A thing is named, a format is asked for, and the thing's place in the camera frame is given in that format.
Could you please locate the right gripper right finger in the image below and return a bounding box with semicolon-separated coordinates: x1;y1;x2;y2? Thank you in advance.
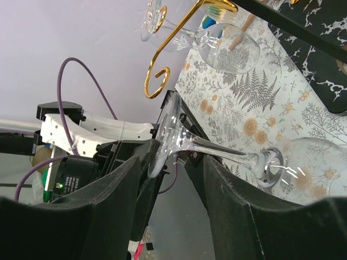
203;156;346;259

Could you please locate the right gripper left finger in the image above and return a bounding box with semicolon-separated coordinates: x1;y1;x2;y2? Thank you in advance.
1;157;140;259

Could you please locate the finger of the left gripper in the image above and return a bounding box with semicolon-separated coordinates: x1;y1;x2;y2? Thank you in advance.
130;139;165;241

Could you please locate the clear wine glass front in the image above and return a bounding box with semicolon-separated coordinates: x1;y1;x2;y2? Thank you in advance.
147;92;347;206

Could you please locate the stemless clear glass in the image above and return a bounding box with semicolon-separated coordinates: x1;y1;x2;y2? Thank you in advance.
141;1;260;74

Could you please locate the ribbed glass tumbler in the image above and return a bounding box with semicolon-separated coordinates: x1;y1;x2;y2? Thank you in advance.
200;4;245;23

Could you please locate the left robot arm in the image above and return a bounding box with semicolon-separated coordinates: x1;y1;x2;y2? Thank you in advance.
1;102;158;202

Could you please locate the floral table mat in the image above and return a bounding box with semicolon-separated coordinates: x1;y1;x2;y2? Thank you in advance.
175;18;346;204

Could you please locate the colourful toy block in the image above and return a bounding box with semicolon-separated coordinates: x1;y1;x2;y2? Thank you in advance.
202;16;216;29

